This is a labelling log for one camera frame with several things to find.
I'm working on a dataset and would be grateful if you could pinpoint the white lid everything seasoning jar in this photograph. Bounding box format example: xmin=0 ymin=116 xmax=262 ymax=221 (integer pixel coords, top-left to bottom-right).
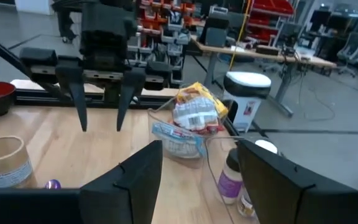
xmin=254 ymin=139 xmax=278 ymax=156

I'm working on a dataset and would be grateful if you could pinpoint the furikake seasoning jar gold lid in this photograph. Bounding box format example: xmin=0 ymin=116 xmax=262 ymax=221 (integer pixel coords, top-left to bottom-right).
xmin=0 ymin=136 xmax=38 ymax=189

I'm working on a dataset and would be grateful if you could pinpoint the wooden desk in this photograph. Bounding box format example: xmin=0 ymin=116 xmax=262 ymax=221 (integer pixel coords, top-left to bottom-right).
xmin=190 ymin=34 xmax=338 ymax=118

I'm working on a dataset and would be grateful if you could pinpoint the grey parts bin rack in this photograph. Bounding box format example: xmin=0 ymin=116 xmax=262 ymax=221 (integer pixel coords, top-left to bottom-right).
xmin=126 ymin=0 xmax=198 ymax=86

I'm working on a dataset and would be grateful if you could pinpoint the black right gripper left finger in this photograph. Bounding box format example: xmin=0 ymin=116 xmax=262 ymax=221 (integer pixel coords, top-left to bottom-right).
xmin=79 ymin=139 xmax=163 ymax=224

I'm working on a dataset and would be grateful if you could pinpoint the yellow ramen noodle pack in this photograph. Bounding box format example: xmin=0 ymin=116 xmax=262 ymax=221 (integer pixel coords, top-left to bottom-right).
xmin=175 ymin=82 xmax=229 ymax=118

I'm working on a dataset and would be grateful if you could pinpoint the yellow hanging cable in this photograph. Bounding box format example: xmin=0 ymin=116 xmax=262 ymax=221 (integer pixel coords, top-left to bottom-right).
xmin=228 ymin=0 xmax=253 ymax=71

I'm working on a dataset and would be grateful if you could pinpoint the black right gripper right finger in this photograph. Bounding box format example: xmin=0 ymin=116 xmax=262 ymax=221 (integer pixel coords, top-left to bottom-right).
xmin=237 ymin=139 xmax=356 ymax=224

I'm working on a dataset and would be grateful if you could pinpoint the white trash bin black band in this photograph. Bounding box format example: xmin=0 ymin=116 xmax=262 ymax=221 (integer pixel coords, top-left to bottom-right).
xmin=223 ymin=71 xmax=272 ymax=133

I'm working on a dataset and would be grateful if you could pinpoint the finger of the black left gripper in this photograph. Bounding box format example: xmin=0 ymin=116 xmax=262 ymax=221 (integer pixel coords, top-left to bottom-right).
xmin=116 ymin=67 xmax=147 ymax=133
xmin=55 ymin=58 xmax=88 ymax=133

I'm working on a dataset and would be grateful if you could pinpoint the blue ramen noodle pack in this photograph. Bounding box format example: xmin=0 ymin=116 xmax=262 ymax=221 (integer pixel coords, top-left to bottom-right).
xmin=151 ymin=121 xmax=207 ymax=159

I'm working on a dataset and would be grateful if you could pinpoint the grey office chair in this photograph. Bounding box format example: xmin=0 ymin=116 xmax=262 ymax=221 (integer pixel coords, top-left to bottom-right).
xmin=336 ymin=30 xmax=358 ymax=78

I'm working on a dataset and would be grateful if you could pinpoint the iridescent purple spoon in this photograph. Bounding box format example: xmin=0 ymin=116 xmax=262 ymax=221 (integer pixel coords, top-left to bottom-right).
xmin=44 ymin=179 xmax=63 ymax=190

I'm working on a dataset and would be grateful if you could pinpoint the purple label jar black lid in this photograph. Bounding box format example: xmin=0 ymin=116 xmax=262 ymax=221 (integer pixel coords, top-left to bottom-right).
xmin=217 ymin=148 xmax=246 ymax=205

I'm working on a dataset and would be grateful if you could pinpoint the red storage shelf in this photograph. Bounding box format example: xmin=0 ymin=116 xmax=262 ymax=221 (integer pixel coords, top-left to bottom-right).
xmin=246 ymin=0 xmax=295 ymax=44

